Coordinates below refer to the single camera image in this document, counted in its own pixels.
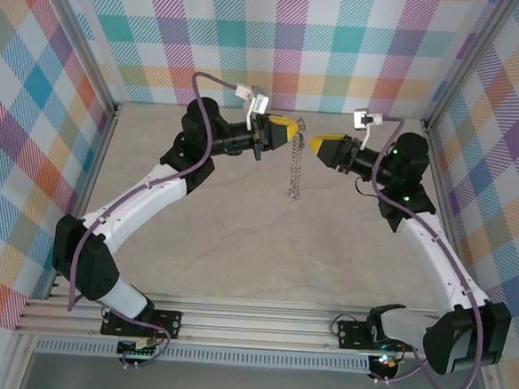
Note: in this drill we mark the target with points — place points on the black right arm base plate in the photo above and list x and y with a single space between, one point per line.
352 334

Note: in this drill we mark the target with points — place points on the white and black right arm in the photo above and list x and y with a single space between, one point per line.
437 260

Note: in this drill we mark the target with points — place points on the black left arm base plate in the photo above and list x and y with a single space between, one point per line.
168 324

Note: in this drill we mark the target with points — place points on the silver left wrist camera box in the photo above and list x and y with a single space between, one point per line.
259 101

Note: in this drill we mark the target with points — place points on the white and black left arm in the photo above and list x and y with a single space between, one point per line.
152 200

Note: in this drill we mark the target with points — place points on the green circuit board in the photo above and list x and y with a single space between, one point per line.
386 361
137 350

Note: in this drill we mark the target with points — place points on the grey metal bottom panel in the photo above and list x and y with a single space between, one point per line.
250 387

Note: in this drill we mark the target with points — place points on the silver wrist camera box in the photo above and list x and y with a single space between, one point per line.
259 101
362 120

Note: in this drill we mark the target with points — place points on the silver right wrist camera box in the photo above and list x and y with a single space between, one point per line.
362 120

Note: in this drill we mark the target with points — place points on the aluminium corner post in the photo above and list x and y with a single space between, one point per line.
471 62
84 44

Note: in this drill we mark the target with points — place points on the aluminium side rail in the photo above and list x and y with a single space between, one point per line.
96 156
448 194

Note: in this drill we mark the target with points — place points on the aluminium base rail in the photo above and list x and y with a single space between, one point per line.
255 323

